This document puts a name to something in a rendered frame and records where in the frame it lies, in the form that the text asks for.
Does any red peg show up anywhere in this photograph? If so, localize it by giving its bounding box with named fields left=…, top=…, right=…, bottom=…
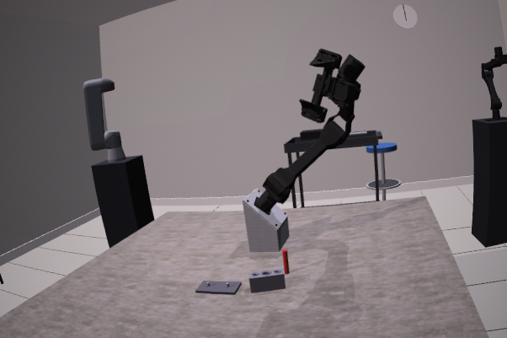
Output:
left=282, top=249, right=290, bottom=274

